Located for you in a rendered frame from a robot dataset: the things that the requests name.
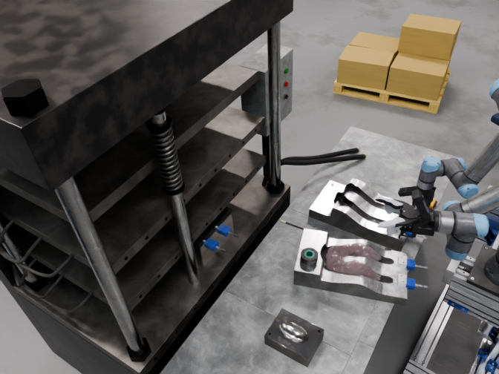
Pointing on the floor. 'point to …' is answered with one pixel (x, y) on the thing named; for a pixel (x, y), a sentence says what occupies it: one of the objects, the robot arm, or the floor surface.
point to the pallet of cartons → (401, 63)
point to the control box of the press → (257, 96)
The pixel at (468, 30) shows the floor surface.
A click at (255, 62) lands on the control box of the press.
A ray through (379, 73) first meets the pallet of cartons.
